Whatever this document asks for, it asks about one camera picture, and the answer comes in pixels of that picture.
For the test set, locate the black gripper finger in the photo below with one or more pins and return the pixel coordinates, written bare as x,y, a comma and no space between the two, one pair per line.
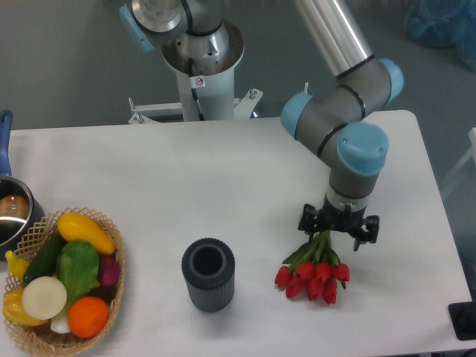
366,232
309,221

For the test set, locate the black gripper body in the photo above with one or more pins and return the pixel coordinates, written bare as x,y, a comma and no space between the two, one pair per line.
336,219

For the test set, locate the red tulip bouquet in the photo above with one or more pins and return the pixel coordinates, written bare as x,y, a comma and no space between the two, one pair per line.
314,268

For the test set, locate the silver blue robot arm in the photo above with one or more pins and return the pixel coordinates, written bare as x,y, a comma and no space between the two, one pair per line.
203,49

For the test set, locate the dark grey ribbed vase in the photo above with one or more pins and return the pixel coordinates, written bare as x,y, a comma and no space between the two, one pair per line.
208,267

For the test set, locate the black device at table corner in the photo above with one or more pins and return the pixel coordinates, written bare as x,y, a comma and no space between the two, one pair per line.
463,320

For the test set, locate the purple red onion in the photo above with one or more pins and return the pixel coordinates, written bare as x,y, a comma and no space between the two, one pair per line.
109,271

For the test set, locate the green lettuce leaf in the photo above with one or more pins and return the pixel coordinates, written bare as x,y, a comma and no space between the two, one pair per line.
77,269

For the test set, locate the yellow squash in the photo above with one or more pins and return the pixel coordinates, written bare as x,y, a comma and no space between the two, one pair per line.
74,227

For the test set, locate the orange fruit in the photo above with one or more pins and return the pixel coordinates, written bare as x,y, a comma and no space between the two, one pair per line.
88,316

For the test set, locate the green cucumber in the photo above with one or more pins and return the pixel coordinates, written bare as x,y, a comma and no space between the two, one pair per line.
45,261

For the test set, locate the white round radish slice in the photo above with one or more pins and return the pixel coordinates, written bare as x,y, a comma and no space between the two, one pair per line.
44,298

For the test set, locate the woven wicker basket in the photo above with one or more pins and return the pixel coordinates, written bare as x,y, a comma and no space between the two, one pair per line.
40,340

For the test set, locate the yellow bell pepper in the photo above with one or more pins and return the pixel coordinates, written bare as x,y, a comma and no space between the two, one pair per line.
14,311

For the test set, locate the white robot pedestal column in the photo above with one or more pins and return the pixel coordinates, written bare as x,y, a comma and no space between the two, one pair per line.
208,97

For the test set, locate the white metal base frame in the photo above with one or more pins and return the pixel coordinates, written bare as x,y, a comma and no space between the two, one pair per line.
244,108

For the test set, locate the blue handled saucepan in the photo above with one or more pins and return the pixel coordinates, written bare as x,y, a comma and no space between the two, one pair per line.
19,208

